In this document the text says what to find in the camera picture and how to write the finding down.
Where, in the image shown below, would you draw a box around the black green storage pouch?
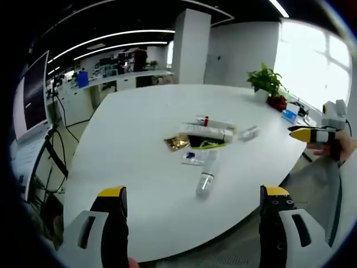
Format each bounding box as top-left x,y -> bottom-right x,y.
187,133 -> 227,151

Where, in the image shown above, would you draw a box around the long white skincare box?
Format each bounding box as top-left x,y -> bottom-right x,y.
177,122 -> 234,142

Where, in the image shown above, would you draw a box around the large monitor screen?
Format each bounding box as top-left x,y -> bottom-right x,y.
12,50 -> 51,143

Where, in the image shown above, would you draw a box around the gold foil skincare packet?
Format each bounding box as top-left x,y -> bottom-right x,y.
162,134 -> 192,153

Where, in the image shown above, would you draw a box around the green potted plant white pot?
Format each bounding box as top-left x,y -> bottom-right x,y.
246,63 -> 288,103

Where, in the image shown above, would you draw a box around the black tripod stand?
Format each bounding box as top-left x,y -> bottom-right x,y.
26,92 -> 70,202

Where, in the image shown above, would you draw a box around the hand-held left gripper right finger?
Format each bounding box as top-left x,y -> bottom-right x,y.
258,184 -> 335,268

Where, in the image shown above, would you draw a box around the red potted plant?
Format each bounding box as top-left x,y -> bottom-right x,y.
267,94 -> 288,111

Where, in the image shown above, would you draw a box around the person's right hand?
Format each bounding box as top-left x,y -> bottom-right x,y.
305,130 -> 357,163

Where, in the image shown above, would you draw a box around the clear skincare jar box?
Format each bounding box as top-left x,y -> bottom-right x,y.
238,126 -> 260,142

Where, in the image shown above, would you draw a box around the small black desk gadget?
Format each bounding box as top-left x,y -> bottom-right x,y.
296,105 -> 311,118

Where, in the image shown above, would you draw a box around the blue tissue box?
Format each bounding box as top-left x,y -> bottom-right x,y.
281,109 -> 298,123

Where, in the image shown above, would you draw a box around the white background counter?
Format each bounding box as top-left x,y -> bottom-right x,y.
47,69 -> 175,126

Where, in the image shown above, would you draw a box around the clear blue skincare sachet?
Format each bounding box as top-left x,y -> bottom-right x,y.
180,150 -> 208,166

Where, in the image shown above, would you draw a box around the clear plastic skincare bottle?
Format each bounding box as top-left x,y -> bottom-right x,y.
195,150 -> 219,198

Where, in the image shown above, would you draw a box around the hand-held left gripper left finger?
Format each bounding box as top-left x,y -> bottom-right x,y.
62,185 -> 130,268

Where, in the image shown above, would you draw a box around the black cable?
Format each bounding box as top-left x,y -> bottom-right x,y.
54,93 -> 80,168

